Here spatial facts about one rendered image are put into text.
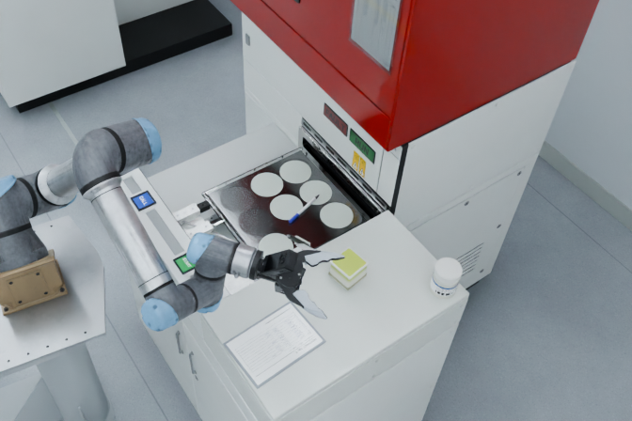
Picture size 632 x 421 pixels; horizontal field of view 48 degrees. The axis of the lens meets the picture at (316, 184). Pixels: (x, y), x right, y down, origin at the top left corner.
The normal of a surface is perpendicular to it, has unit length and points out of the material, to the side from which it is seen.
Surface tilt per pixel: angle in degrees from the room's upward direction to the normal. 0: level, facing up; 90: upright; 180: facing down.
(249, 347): 0
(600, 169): 90
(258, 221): 0
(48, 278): 90
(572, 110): 90
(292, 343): 0
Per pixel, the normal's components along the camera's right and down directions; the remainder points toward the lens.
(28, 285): 0.44, 0.69
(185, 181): 0.05, -0.66
